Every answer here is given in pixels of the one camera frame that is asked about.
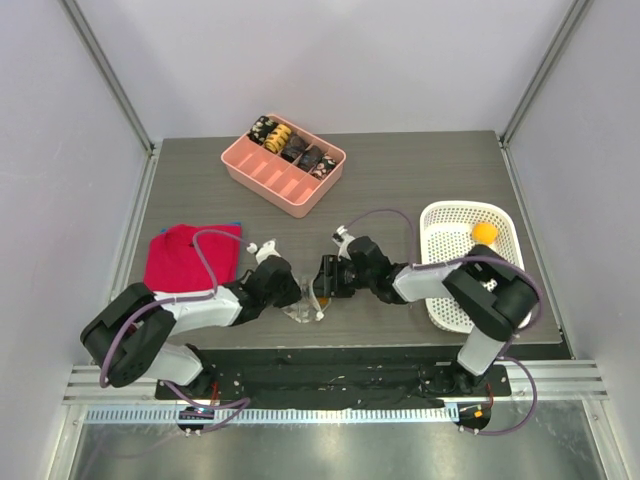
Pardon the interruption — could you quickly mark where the clear zip top bag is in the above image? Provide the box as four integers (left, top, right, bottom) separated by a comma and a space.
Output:
281, 276, 331, 324

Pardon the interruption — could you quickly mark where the yellow fake fruit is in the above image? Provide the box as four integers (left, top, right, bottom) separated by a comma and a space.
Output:
471, 222, 500, 246

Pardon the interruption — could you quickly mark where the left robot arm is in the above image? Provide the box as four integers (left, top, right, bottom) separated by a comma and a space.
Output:
80, 255, 302, 399

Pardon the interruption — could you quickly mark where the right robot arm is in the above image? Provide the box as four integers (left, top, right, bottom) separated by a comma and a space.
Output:
312, 234, 542, 395

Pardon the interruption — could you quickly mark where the pink divided tray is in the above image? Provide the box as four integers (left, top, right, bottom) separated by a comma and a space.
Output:
221, 114, 347, 218

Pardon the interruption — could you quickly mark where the red folded cloth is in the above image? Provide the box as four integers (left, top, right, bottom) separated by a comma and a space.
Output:
142, 231, 241, 293

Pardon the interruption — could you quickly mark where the black spotted sock roll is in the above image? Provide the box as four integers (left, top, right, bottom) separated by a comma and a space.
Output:
310, 155, 338, 181

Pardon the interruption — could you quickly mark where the white perforated basket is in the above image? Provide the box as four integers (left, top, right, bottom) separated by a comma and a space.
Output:
419, 200, 524, 334

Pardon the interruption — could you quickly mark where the blue folded cloth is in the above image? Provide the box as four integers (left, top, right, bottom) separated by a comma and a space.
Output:
159, 221, 242, 236

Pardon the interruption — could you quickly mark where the dark brown sock roll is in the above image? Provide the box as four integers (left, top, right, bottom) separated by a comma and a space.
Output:
280, 134, 309, 163

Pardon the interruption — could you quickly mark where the yellow black sock roll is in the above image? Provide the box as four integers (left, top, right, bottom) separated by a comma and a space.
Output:
263, 124, 292, 154

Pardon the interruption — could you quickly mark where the black floral sock roll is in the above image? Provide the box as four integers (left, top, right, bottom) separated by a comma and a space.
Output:
247, 116, 278, 145

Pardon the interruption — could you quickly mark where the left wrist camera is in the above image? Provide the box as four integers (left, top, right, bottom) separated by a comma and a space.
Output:
246, 239, 280, 264

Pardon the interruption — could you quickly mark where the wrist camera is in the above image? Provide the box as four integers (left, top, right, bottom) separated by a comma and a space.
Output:
246, 239, 280, 264
331, 225, 354, 260

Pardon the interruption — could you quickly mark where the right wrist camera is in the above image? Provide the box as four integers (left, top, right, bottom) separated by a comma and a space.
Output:
331, 225, 354, 260

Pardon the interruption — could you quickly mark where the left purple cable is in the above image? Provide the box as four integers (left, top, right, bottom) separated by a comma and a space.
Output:
98, 228, 259, 436

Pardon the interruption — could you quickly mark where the purple cable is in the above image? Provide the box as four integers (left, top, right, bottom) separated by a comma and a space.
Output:
344, 208, 545, 437
98, 228, 259, 436

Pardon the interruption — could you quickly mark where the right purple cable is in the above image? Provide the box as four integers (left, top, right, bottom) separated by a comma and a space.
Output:
344, 208, 545, 437

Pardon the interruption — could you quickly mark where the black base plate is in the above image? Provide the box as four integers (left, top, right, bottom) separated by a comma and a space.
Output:
180, 346, 512, 410

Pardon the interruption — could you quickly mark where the white slotted cable duct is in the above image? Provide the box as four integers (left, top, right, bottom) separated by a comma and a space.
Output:
85, 403, 459, 425

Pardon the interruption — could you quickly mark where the left aluminium frame post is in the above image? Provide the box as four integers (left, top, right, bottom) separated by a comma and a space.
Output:
59, 0, 156, 156

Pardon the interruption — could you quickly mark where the aluminium frame post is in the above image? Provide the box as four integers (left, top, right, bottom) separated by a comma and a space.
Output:
498, 0, 593, 149
59, 0, 156, 156

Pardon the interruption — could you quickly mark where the right aluminium frame post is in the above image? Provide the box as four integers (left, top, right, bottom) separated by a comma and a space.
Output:
498, 0, 593, 149

